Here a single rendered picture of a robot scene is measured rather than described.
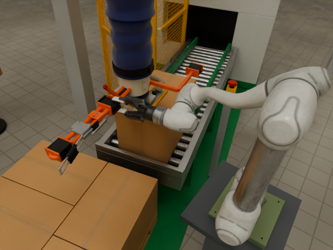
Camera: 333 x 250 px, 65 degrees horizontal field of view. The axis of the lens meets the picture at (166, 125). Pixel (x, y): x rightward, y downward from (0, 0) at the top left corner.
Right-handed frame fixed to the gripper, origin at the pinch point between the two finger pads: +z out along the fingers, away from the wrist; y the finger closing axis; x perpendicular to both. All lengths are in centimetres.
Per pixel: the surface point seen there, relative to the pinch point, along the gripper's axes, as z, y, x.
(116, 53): 6.6, -21.2, 13.0
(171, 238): -34, 120, 3
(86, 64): 96, 43, 99
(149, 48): -7.7, -23.1, 21.6
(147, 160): -7, 59, 19
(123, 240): -17, 66, -35
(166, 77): 3, 25, 80
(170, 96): -9, 25, 55
